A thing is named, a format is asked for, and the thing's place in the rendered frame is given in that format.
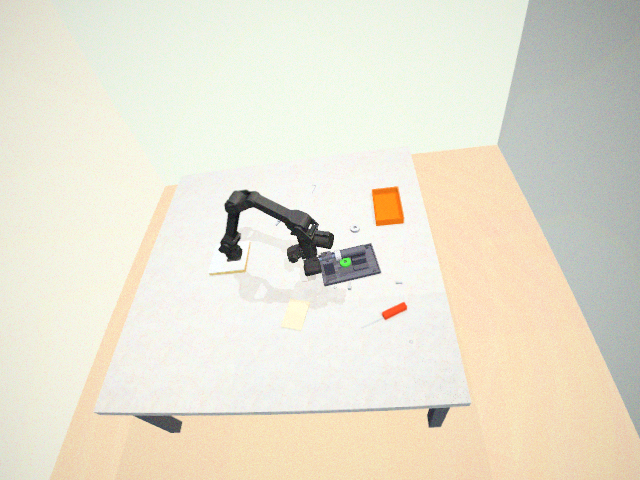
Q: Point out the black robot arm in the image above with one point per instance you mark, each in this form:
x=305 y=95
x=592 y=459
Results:
x=295 y=220

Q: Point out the red-handled screwdriver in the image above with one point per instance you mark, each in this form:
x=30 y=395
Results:
x=395 y=310

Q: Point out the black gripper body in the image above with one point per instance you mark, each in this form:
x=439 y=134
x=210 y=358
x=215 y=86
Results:
x=312 y=267

